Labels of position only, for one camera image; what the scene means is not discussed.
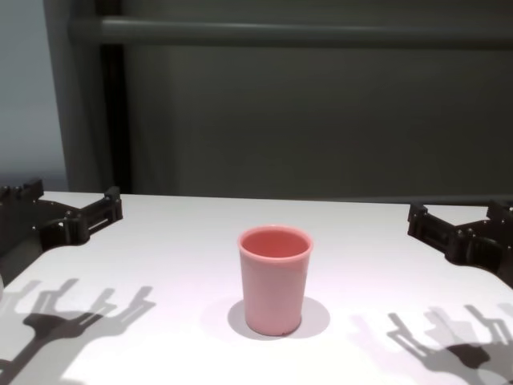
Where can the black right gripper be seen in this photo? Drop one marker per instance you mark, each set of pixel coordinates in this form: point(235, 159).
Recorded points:
point(493, 252)

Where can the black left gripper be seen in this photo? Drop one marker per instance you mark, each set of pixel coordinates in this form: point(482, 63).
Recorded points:
point(44, 232)

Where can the pink plastic cup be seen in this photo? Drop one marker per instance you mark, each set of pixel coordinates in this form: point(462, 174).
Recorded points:
point(272, 288)

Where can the black vertical post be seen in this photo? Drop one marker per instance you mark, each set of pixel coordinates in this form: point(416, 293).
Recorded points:
point(116, 120)

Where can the grey vertical frame pillar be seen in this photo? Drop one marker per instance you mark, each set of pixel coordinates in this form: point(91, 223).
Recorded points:
point(72, 100)

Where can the grey horizontal rail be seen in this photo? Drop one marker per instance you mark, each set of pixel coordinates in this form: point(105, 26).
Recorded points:
point(280, 29)

